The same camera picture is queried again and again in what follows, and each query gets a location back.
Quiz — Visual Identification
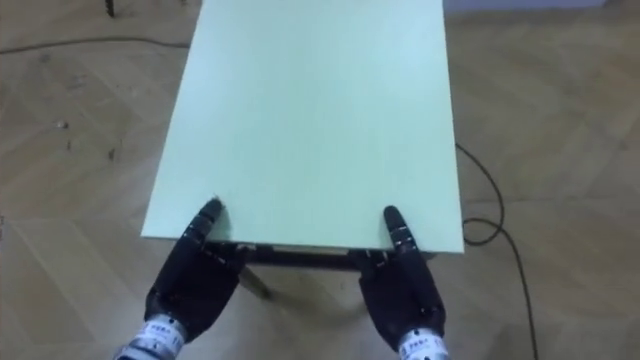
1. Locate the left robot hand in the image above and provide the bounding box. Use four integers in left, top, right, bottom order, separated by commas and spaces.
143, 198, 250, 345

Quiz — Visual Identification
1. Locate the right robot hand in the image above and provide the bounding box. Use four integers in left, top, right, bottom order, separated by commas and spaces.
348, 204, 447, 353

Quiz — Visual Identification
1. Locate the pale green table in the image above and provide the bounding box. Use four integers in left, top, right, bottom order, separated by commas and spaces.
140, 0, 465, 301

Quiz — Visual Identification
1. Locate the thin black floor cable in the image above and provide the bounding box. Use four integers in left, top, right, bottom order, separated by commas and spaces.
0, 36, 191, 55

